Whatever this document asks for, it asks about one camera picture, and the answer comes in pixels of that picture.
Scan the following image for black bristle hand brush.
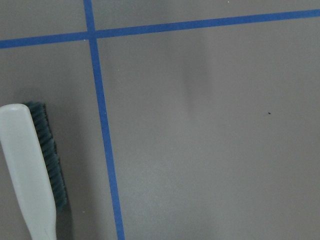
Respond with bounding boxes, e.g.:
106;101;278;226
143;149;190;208
0;101;68;240

